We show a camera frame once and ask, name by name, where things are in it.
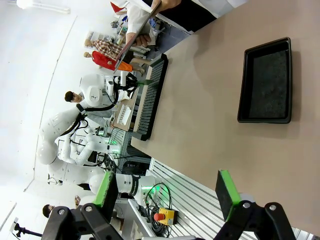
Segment white test tube rack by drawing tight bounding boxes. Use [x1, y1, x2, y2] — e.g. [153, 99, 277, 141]
[116, 104, 133, 126]

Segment person with black hair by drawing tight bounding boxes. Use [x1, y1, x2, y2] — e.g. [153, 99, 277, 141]
[41, 204, 55, 219]

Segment dark-haired person behind robot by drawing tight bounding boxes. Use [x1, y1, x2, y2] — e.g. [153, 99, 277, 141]
[64, 90, 87, 104]

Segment person's right hand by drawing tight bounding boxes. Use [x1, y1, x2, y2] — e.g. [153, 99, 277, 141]
[126, 33, 153, 48]

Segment grey clipboard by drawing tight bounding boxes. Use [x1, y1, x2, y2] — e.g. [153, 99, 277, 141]
[113, 2, 163, 73]

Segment person in white lab coat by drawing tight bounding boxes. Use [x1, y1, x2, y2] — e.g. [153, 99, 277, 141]
[109, 0, 249, 35]

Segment black plastic tray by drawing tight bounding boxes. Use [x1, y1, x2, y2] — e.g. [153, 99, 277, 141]
[236, 36, 293, 124]

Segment person in plaid shirt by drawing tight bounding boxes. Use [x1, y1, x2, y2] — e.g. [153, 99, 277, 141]
[84, 38, 151, 61]

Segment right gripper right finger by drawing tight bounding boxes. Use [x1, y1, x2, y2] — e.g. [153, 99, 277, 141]
[214, 169, 297, 240]

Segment black slotted PCB rack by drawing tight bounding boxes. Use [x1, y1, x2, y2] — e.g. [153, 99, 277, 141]
[132, 53, 169, 142]

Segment long ceiling light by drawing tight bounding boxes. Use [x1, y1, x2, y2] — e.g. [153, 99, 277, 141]
[16, 0, 71, 15]

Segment person's left hand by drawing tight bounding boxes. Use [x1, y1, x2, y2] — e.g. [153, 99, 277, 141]
[157, 0, 183, 13]

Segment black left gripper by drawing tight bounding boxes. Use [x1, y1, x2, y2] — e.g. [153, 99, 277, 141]
[124, 72, 152, 99]

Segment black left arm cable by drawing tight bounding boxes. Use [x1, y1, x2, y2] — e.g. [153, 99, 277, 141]
[59, 89, 120, 137]

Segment black camera tripod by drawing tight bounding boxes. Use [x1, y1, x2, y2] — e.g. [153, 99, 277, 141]
[12, 222, 43, 238]

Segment person's right forearm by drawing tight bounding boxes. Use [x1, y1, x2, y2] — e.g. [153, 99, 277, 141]
[125, 4, 153, 36]

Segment black coiled cables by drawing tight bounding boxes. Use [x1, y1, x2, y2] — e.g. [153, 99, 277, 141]
[144, 182, 174, 238]

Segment person in red shirt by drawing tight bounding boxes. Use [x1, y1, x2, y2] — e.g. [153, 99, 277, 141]
[83, 51, 146, 76]

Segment yellow emergency stop box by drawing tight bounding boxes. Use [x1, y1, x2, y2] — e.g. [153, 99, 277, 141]
[153, 207, 179, 227]

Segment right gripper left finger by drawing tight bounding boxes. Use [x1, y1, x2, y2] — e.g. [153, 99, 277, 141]
[41, 171, 123, 240]

